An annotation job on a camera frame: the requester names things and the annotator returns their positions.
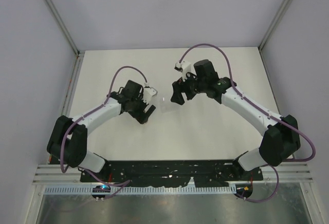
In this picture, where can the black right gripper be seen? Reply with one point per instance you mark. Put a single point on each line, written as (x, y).
(181, 86)

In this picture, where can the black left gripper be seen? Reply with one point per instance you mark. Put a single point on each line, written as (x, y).
(138, 115)

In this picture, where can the translucent weekly pill organizer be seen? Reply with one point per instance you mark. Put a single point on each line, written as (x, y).
(165, 104)

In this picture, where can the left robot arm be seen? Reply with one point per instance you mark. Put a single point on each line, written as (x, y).
(68, 140)

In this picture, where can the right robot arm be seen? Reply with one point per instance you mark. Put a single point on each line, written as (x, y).
(279, 138)

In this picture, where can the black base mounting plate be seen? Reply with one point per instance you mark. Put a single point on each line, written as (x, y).
(172, 173)

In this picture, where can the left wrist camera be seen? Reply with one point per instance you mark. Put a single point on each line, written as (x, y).
(149, 93)

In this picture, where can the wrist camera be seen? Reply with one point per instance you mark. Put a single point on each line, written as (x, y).
(149, 93)
(184, 67)

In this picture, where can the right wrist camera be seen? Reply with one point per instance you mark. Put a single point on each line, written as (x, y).
(184, 67)

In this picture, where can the white slotted cable duct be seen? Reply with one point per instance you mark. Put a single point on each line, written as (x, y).
(93, 189)

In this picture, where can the left aluminium frame post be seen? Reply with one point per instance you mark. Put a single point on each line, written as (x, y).
(55, 14)

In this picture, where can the aluminium frame corner post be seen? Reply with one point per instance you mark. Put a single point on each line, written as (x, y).
(284, 6)

